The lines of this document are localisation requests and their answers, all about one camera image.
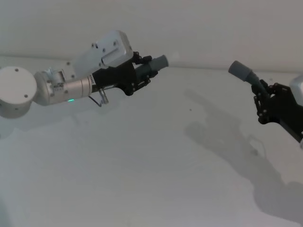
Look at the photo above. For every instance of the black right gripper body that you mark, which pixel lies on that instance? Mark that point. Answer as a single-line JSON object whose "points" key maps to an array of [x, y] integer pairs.
{"points": [[286, 111]]}

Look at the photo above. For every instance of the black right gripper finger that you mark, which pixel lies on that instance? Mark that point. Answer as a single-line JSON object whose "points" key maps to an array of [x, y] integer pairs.
{"points": [[260, 108], [272, 89]]}

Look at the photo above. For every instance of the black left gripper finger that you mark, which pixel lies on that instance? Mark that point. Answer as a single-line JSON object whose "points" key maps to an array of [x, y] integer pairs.
{"points": [[144, 80], [139, 59]]}

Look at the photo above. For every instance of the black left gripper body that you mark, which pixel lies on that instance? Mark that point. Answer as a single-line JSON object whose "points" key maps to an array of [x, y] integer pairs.
{"points": [[118, 75]]}

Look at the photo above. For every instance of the straight dark grey pipe piece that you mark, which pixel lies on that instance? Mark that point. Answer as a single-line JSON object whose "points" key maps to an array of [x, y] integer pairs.
{"points": [[159, 62]]}

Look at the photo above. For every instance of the bent dark grey pipe piece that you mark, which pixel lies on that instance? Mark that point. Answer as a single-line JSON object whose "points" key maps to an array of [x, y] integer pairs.
{"points": [[239, 68]]}

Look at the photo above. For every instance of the white curtain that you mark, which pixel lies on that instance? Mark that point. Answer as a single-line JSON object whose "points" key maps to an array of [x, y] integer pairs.
{"points": [[189, 26]]}

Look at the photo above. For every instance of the white table cloth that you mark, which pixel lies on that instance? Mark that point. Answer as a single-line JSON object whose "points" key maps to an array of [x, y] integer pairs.
{"points": [[132, 165]]}

